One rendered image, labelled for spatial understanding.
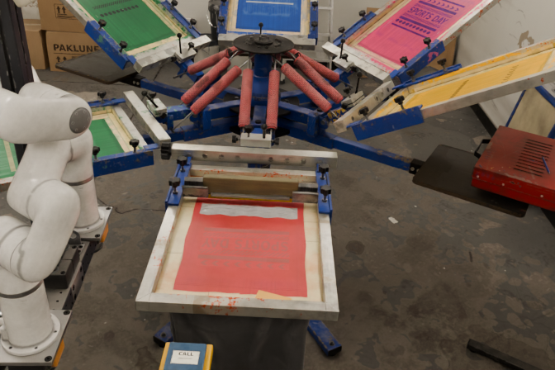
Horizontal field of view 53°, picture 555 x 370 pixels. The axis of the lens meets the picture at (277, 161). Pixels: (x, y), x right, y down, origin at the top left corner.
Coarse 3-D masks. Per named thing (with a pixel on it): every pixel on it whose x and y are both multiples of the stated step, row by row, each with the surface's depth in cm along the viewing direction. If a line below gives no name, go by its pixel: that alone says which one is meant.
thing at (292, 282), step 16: (256, 224) 198; (272, 224) 199; (288, 224) 199; (304, 240) 191; (304, 256) 184; (256, 272) 176; (272, 272) 176; (288, 272) 177; (304, 272) 177; (240, 288) 169; (256, 288) 169; (272, 288) 170; (288, 288) 170; (304, 288) 170
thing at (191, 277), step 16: (192, 224) 196; (208, 224) 197; (224, 224) 197; (240, 224) 198; (192, 240) 188; (192, 256) 181; (192, 272) 174; (208, 272) 175; (224, 272) 175; (240, 272) 176; (176, 288) 168; (192, 288) 168; (208, 288) 168; (224, 288) 169
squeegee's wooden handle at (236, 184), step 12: (204, 180) 205; (216, 180) 205; (228, 180) 205; (240, 180) 205; (252, 180) 205; (264, 180) 205; (276, 180) 205; (288, 180) 205; (228, 192) 208; (240, 192) 208; (252, 192) 207; (264, 192) 207; (276, 192) 207; (288, 192) 207
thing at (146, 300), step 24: (192, 168) 223; (216, 168) 224; (240, 168) 225; (264, 168) 226; (168, 216) 194; (168, 240) 184; (144, 288) 162; (336, 288) 166; (192, 312) 159; (216, 312) 159; (240, 312) 159; (264, 312) 159; (288, 312) 158; (312, 312) 158; (336, 312) 158
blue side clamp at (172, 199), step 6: (180, 168) 220; (186, 168) 221; (174, 174) 215; (180, 174) 216; (186, 174) 217; (180, 186) 209; (168, 192) 203; (180, 192) 205; (168, 198) 201; (174, 198) 202; (180, 198) 202; (168, 204) 199; (174, 204) 199
